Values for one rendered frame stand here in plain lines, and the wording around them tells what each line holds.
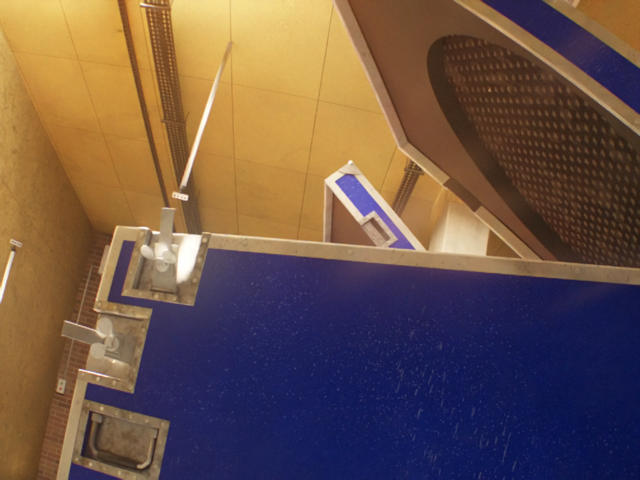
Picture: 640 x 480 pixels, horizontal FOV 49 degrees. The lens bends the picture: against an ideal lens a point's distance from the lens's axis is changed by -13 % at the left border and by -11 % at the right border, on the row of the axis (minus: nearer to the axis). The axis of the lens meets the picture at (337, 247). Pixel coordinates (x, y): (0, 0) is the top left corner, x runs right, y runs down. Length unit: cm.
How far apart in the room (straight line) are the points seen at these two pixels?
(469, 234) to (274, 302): 471
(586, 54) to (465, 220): 464
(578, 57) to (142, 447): 84
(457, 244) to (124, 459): 474
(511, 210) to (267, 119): 385
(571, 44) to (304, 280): 52
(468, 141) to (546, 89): 54
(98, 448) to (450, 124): 116
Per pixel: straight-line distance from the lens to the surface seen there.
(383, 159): 587
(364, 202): 266
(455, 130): 188
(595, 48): 115
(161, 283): 113
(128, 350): 112
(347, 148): 581
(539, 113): 152
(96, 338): 112
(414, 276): 100
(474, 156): 193
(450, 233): 566
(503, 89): 157
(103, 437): 113
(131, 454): 110
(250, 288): 106
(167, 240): 112
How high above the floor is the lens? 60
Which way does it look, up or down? 20 degrees up
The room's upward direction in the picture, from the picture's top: 12 degrees clockwise
